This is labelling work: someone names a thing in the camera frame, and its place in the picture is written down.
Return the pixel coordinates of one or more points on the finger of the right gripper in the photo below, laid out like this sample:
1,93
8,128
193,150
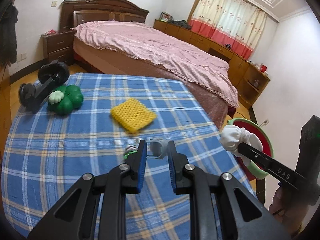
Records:
273,167

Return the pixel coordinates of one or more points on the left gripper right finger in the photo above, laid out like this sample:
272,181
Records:
220,206

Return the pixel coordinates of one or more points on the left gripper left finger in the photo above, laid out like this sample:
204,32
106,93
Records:
95,200

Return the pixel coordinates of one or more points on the white tissue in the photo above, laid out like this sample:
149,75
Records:
231,136

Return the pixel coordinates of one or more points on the light blue plastic piece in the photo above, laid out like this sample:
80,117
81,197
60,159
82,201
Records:
158,148

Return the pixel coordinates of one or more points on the person's right hand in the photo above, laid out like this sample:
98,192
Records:
289,216

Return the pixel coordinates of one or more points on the red bin green rim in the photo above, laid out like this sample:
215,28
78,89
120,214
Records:
254,171

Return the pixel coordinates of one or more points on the brown bed base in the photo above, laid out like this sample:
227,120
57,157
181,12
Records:
111,62

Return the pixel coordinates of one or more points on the long wooden cabinet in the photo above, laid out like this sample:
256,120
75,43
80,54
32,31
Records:
244,76

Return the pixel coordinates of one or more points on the small green panda toy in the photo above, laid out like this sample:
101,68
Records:
131,149

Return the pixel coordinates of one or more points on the blue plaid table cloth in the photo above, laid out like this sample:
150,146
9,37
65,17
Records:
45,154

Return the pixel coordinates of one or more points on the flat yellow foam net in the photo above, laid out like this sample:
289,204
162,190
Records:
133,115

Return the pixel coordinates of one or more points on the green clover toy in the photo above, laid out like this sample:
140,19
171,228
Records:
65,99

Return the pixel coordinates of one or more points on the red white floral curtain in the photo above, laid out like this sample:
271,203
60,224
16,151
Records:
238,23

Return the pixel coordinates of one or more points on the dark wooden nightstand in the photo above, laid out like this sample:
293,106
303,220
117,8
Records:
59,46

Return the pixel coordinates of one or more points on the pink bed quilt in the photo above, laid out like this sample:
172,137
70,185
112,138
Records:
139,41

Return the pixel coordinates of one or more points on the black jacket hanging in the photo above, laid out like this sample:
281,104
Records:
8,36

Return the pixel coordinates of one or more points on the dark wooden headboard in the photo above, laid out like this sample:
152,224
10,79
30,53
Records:
75,12

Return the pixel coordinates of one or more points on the black suction mount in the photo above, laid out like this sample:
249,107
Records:
50,76

